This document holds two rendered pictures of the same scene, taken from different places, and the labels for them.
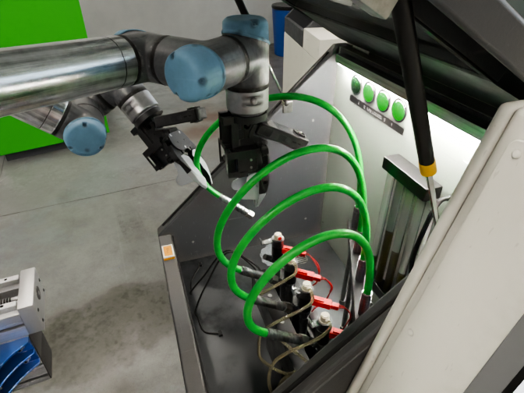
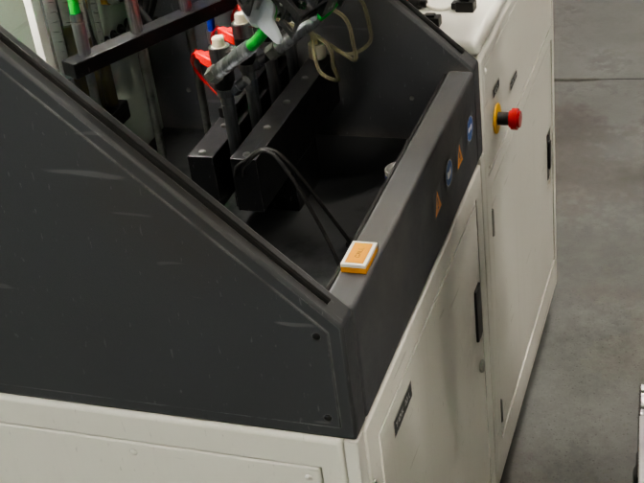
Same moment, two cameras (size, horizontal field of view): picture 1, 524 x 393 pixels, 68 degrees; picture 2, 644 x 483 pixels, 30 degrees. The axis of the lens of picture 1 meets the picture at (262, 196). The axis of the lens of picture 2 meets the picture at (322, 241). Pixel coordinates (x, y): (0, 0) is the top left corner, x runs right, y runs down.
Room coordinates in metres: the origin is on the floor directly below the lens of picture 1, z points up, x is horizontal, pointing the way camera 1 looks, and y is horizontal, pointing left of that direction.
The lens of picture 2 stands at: (1.73, 0.99, 1.70)
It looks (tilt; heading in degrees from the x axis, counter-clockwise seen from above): 32 degrees down; 221
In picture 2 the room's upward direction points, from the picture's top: 8 degrees counter-clockwise
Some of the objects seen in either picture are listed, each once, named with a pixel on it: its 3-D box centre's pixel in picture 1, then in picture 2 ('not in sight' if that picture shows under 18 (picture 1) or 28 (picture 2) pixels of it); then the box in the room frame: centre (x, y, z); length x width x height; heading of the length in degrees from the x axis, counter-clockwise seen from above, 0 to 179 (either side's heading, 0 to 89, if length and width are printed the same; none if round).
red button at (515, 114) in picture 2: not in sight; (508, 118); (0.18, 0.09, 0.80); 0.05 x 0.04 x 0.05; 19
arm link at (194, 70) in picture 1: (198, 67); not in sight; (0.59, 0.09, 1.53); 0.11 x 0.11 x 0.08; 58
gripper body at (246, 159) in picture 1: (244, 141); not in sight; (0.67, 0.03, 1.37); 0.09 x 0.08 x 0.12; 109
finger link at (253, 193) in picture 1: (249, 192); not in sight; (0.66, 0.02, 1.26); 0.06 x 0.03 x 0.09; 109
